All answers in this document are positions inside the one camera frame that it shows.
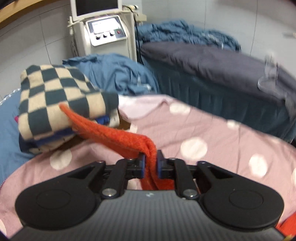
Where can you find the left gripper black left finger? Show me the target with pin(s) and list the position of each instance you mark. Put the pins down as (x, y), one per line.
(110, 181)

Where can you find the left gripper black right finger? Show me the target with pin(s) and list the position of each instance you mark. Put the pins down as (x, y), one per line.
(190, 181)

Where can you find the red knit sweater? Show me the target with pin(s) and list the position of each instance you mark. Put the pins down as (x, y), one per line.
(127, 144)

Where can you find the pink polka dot bedsheet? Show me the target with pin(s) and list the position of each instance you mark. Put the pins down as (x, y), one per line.
(180, 131)

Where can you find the checkered folded sweater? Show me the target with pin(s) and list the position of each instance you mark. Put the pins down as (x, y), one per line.
(43, 126)

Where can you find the dark treatment bed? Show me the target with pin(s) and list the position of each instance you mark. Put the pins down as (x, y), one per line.
(220, 82)

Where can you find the blue crumpled cloth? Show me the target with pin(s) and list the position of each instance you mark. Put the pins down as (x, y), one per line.
(116, 73)

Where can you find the grey towel on bed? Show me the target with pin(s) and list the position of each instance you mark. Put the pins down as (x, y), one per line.
(280, 84)

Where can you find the blue crumpled blanket on bed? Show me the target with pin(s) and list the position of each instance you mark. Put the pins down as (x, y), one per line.
(180, 31)

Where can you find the white medical machine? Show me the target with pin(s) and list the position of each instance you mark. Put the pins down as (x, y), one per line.
(104, 27)

